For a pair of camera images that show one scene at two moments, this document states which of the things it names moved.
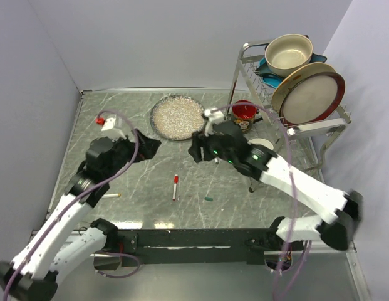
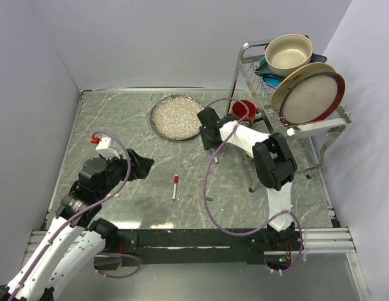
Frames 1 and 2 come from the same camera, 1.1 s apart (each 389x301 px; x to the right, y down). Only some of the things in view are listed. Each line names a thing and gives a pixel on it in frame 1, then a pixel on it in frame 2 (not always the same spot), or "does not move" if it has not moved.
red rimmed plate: (312, 98) does not move
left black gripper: (147, 148) -> (140, 166)
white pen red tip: (174, 194) does not move
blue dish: (275, 81) does not move
